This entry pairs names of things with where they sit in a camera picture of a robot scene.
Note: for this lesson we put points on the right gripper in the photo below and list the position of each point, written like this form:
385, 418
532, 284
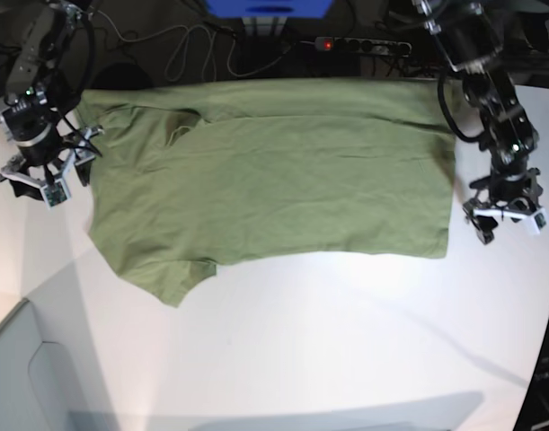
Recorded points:
51, 159

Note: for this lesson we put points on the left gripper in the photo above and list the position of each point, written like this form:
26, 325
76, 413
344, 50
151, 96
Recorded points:
513, 194

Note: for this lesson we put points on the green T-shirt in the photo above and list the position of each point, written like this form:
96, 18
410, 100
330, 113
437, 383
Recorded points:
192, 178

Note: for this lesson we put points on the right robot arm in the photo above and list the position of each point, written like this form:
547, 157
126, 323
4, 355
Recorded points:
35, 100

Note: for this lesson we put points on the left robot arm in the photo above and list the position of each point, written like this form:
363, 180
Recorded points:
463, 34

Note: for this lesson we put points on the black power strip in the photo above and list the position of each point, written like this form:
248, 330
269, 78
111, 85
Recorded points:
369, 47

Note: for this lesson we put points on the blue box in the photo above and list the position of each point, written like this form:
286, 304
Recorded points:
269, 8

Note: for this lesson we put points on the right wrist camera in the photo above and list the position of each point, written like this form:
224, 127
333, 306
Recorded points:
56, 193

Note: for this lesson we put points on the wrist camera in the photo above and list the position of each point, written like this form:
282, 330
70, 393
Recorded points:
56, 193
536, 222

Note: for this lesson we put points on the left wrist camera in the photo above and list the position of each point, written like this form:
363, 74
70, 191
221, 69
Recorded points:
536, 222

